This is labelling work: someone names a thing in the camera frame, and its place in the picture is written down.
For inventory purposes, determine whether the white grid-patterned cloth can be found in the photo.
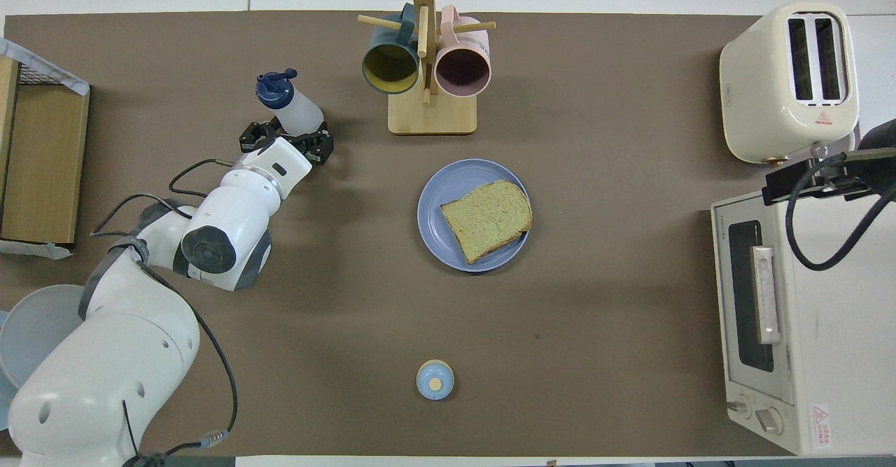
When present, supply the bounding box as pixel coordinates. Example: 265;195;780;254
0;36;90;97

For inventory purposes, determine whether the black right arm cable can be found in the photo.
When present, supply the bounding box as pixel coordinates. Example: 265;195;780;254
784;148;896;272

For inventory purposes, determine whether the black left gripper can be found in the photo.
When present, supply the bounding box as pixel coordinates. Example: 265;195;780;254
239;120;335;167

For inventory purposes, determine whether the cream two-slot toaster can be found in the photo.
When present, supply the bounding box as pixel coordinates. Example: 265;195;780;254
720;3;860;165

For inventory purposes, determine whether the white toaster oven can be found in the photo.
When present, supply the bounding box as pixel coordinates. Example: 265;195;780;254
710;184;896;457

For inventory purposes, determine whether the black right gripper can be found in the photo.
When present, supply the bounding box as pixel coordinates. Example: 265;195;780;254
762;118;896;206

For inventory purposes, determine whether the brown table mat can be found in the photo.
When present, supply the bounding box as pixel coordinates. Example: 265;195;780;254
0;11;865;457

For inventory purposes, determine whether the teal mug with yellow inside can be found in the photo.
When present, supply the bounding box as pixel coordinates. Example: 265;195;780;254
361;3;421;95

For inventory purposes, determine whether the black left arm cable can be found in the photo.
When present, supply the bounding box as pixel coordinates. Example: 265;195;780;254
90;159;239;467

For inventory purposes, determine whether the wooden mug tree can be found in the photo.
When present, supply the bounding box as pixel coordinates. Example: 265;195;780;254
357;0;496;136

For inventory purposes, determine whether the pink mug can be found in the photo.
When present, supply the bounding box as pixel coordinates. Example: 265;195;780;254
434;5;492;99

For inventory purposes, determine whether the white paper scrap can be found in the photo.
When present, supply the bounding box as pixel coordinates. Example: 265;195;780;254
0;239;74;260

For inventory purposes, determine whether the seasoning bottle with navy cap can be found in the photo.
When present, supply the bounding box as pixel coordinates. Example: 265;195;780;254
255;69;325;134

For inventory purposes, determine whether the pale grey plate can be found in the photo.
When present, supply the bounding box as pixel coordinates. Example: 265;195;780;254
0;284;88;389

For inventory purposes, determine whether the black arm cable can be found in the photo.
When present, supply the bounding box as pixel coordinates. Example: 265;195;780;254
90;159;239;467
784;148;896;272

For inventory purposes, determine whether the toasted bread slice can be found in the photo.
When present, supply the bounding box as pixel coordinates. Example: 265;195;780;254
440;180;533;265

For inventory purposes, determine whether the blue round plate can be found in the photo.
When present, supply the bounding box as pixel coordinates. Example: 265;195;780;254
416;159;532;273

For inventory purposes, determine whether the light blue plate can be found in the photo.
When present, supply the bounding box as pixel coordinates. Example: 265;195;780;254
0;309;16;431

